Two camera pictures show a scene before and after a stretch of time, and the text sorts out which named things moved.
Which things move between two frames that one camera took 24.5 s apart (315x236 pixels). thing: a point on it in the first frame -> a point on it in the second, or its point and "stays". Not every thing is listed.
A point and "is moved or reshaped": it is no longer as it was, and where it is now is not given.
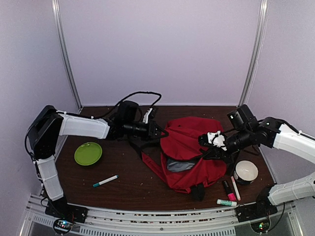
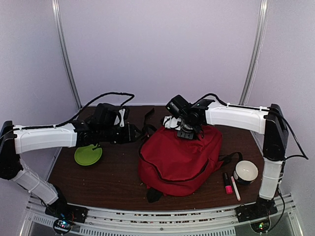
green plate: (88, 154) stays
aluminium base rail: (157, 222) stays
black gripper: (215, 139) -> (171, 122)
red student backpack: (183, 164) is moved or reshaped
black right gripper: (219, 153) -> (189, 135)
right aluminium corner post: (259, 41) stays
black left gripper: (152, 126) -> (130, 136)
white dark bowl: (246, 172) stays
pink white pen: (235, 188) stays
